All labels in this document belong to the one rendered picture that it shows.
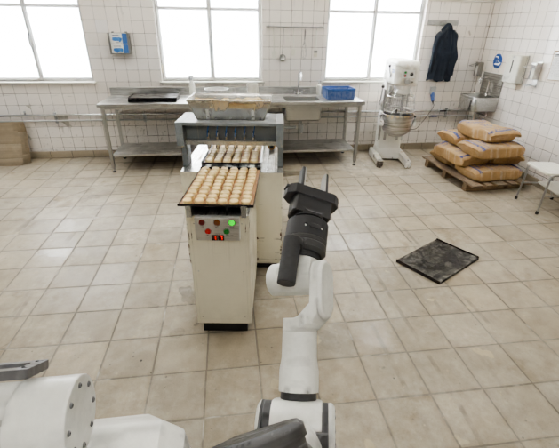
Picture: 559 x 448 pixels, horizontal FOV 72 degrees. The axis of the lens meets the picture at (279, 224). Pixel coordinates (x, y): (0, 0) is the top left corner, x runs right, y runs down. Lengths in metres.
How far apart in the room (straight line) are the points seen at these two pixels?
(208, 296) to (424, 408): 1.33
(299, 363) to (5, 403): 0.46
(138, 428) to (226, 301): 1.94
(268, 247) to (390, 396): 1.35
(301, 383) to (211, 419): 1.48
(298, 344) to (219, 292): 1.66
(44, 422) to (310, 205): 0.60
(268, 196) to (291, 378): 2.14
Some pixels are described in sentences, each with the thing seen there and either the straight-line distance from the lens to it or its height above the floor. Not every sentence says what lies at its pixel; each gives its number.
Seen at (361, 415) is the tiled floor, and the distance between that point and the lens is 2.20.
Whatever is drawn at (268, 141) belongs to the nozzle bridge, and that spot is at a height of 1.05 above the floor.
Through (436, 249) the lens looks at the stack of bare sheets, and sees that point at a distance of 3.66.
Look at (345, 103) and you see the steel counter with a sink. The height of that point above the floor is 0.86.
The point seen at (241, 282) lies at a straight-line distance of 2.29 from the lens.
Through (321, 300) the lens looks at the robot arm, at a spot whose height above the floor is 1.31.
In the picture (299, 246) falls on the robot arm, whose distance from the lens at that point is 0.73.
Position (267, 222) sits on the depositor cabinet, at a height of 0.45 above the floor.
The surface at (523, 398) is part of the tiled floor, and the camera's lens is 2.59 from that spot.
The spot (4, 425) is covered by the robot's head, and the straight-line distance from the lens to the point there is 0.38.
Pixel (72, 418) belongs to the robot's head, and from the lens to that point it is 0.38.
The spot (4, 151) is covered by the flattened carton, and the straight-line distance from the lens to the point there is 6.50.
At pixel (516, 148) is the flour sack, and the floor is 0.51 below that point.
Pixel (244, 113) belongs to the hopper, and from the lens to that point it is 2.66.
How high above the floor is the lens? 1.74
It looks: 27 degrees down
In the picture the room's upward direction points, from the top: 1 degrees clockwise
